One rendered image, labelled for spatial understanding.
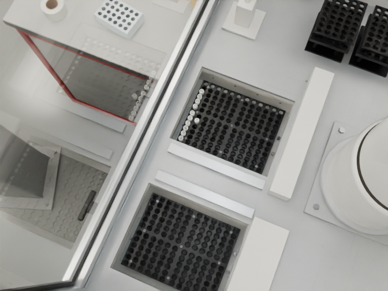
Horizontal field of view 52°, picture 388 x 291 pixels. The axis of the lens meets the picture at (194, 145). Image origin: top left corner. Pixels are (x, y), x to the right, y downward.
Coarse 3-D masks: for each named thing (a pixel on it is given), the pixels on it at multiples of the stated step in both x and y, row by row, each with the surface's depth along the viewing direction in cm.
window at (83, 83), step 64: (0, 0) 31; (64, 0) 39; (128, 0) 53; (192, 0) 85; (0, 64) 34; (64, 64) 44; (128, 64) 63; (0, 128) 37; (64, 128) 50; (128, 128) 76; (0, 192) 41; (64, 192) 58; (0, 256) 47; (64, 256) 69
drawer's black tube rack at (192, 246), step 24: (168, 216) 93; (192, 216) 93; (144, 240) 94; (168, 240) 91; (192, 240) 91; (216, 240) 91; (144, 264) 93; (168, 264) 93; (192, 264) 90; (216, 264) 90; (192, 288) 88; (216, 288) 91
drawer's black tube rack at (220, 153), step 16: (208, 96) 105; (224, 96) 105; (208, 112) 103; (224, 112) 103; (240, 112) 100; (256, 112) 100; (272, 112) 100; (192, 128) 99; (208, 128) 102; (224, 128) 102; (240, 128) 98; (256, 128) 98; (272, 128) 98; (192, 144) 100; (208, 144) 100; (224, 144) 97; (240, 144) 97; (256, 144) 97; (272, 144) 97; (240, 160) 96; (256, 160) 96
